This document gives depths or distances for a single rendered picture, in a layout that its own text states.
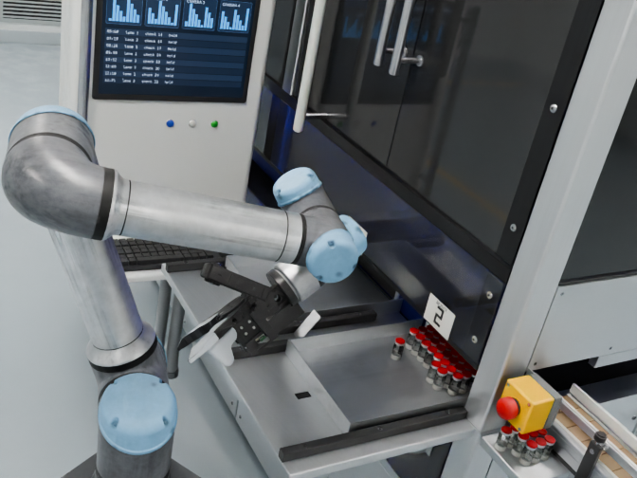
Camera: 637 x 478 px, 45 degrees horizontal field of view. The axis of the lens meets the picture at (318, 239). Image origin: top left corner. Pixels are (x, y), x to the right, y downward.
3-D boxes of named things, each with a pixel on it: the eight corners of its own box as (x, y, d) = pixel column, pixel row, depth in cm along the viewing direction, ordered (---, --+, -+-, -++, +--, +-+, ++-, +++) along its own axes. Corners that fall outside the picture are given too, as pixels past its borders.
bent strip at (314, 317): (309, 331, 166) (315, 309, 163) (316, 340, 164) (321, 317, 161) (250, 340, 159) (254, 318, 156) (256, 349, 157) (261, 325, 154)
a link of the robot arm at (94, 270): (109, 442, 127) (-14, 146, 99) (107, 384, 140) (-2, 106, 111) (180, 421, 129) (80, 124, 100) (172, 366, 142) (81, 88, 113)
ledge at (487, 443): (532, 430, 153) (535, 422, 152) (578, 475, 143) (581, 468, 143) (479, 443, 146) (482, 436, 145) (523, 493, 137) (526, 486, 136)
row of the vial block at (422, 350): (410, 343, 168) (415, 326, 166) (460, 395, 155) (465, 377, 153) (403, 344, 167) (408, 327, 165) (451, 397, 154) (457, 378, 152)
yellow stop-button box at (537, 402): (524, 402, 144) (536, 372, 141) (550, 428, 139) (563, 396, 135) (494, 410, 140) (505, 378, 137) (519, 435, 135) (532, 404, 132)
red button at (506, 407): (506, 407, 139) (513, 390, 137) (520, 421, 136) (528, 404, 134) (490, 411, 137) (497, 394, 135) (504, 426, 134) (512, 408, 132)
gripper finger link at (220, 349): (219, 381, 113) (252, 345, 120) (195, 350, 112) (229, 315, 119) (207, 386, 115) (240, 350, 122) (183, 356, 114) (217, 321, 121)
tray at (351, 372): (418, 331, 174) (422, 318, 172) (490, 404, 155) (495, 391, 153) (284, 353, 157) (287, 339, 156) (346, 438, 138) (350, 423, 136)
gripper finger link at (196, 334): (194, 371, 129) (235, 347, 126) (172, 343, 128) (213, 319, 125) (201, 362, 132) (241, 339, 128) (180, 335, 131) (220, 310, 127)
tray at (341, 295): (346, 256, 199) (348, 245, 198) (399, 311, 180) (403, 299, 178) (224, 267, 183) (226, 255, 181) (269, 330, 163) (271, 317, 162)
